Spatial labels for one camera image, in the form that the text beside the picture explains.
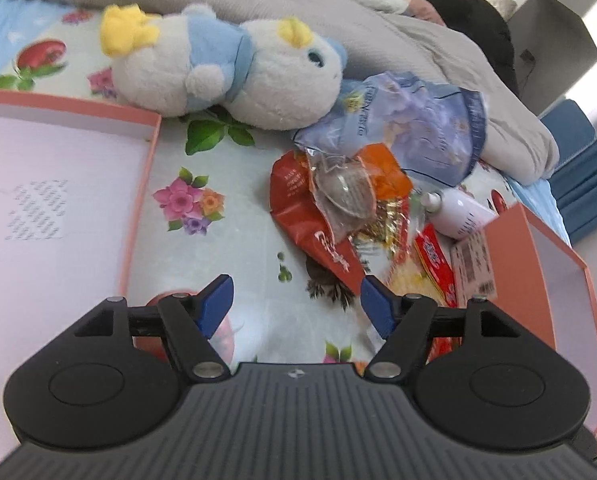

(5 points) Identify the orange snack packet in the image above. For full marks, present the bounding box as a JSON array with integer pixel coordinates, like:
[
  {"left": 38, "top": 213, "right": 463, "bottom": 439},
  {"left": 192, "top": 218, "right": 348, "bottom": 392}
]
[{"left": 358, "top": 142, "right": 414, "bottom": 202}]

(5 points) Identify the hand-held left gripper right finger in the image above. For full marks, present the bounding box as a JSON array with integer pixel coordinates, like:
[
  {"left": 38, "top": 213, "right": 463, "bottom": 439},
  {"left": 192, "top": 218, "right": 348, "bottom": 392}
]
[{"left": 361, "top": 275, "right": 522, "bottom": 381}]

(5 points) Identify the white label snack packet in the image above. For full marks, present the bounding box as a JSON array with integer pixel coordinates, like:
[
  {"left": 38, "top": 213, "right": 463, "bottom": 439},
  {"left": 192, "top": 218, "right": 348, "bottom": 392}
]
[{"left": 411, "top": 222, "right": 499, "bottom": 311}]

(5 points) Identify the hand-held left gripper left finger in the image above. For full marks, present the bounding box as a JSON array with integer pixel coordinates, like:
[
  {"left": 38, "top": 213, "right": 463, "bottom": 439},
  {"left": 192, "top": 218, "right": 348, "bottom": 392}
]
[{"left": 73, "top": 274, "right": 235, "bottom": 382}]

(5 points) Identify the white and blue plush toy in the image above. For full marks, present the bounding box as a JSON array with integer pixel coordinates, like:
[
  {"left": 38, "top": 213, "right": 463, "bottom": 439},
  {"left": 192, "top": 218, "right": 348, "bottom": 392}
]
[{"left": 101, "top": 2, "right": 349, "bottom": 129}]

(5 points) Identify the blue plastic snack bag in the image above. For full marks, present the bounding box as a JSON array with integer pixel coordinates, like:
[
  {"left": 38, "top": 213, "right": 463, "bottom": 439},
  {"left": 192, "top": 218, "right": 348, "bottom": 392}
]
[{"left": 293, "top": 71, "right": 489, "bottom": 186}]

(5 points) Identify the black jacket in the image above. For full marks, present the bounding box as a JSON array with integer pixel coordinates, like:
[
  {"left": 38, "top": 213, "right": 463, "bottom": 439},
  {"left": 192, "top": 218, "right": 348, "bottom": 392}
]
[{"left": 421, "top": 0, "right": 521, "bottom": 97}]

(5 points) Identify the clear crinkled snack packet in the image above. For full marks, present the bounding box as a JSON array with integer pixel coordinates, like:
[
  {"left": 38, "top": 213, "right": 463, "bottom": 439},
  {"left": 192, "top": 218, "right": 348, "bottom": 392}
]
[{"left": 305, "top": 150, "right": 379, "bottom": 239}]

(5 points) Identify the blue covered chair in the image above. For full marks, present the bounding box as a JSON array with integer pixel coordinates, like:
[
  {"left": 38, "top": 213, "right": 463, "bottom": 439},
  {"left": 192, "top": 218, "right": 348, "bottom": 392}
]
[{"left": 541, "top": 99, "right": 597, "bottom": 162}]

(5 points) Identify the pink cardboard box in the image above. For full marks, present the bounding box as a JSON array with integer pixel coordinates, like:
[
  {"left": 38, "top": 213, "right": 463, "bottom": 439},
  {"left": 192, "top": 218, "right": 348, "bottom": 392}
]
[{"left": 448, "top": 205, "right": 597, "bottom": 418}]

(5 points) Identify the white plastic bottle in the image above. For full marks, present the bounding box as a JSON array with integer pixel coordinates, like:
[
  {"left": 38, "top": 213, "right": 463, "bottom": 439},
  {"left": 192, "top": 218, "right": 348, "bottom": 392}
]
[{"left": 421, "top": 191, "right": 499, "bottom": 239}]

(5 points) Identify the pink cardboard box lid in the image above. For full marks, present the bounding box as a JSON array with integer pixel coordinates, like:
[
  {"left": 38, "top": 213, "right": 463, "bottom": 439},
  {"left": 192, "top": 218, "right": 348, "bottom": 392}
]
[{"left": 0, "top": 89, "right": 162, "bottom": 411}]

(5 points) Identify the floral printed bed mat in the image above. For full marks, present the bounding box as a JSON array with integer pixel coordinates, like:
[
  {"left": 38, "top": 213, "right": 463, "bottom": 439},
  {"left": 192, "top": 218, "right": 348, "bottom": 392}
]
[{"left": 0, "top": 0, "right": 519, "bottom": 376}]

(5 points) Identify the gold and red snack packet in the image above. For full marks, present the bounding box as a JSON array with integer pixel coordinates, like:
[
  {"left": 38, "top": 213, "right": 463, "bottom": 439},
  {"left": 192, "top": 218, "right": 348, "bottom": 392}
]
[{"left": 353, "top": 197, "right": 414, "bottom": 257}]

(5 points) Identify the grey duvet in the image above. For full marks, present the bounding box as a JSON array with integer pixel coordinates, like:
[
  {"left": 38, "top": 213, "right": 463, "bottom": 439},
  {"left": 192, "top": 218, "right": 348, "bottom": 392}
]
[{"left": 0, "top": 0, "right": 561, "bottom": 186}]

